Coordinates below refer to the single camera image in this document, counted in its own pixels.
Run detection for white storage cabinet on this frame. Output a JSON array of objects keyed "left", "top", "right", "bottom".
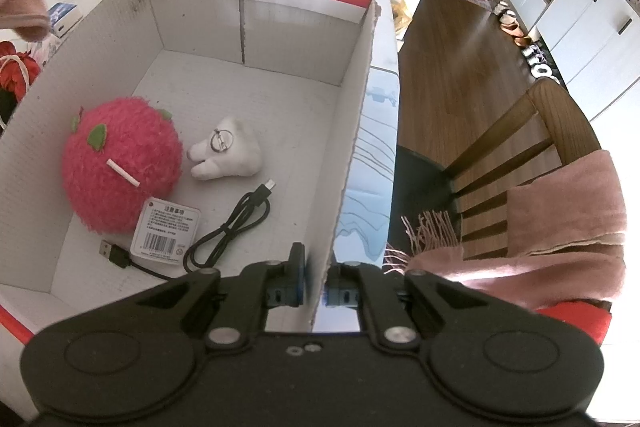
[{"left": 508, "top": 0, "right": 639, "bottom": 120}]

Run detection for black white slippers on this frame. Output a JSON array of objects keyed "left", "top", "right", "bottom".
[{"left": 521, "top": 40, "right": 564, "bottom": 84}]

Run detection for pink fleece garment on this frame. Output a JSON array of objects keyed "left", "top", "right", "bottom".
[{"left": 0, "top": 0, "right": 50, "bottom": 42}]

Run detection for pink fuzzy plush ball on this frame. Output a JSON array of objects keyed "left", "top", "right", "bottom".
[{"left": 62, "top": 96, "right": 183, "bottom": 234}]

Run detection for white plush keychain toy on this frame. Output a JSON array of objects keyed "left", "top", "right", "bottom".
[{"left": 186, "top": 117, "right": 262, "bottom": 181}]

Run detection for white red cardboard box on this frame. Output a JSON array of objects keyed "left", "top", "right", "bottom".
[{"left": 1, "top": 0, "right": 380, "bottom": 417}]

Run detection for small blue white box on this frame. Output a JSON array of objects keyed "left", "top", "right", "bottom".
[{"left": 48, "top": 2, "right": 82, "bottom": 38}]

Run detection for black usb cable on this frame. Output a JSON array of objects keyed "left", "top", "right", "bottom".
[{"left": 98, "top": 178, "right": 278, "bottom": 282}]

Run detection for near wooden dining chair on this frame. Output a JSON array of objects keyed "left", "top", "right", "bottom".
[{"left": 441, "top": 78, "right": 626, "bottom": 308}]

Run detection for yellow plastic bag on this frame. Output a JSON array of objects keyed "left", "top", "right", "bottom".
[{"left": 390, "top": 0, "right": 412, "bottom": 36}]

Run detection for pink fringed scarf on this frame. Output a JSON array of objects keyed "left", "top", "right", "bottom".
[{"left": 383, "top": 150, "right": 627, "bottom": 310}]

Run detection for red chair cushion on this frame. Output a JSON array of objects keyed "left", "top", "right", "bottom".
[{"left": 536, "top": 301, "right": 612, "bottom": 346}]

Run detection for white barcode hang tag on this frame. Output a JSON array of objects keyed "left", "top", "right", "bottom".
[{"left": 130, "top": 197, "right": 201, "bottom": 265}]

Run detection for red cloth garment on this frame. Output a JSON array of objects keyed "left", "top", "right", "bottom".
[{"left": 0, "top": 41, "right": 40, "bottom": 102}]

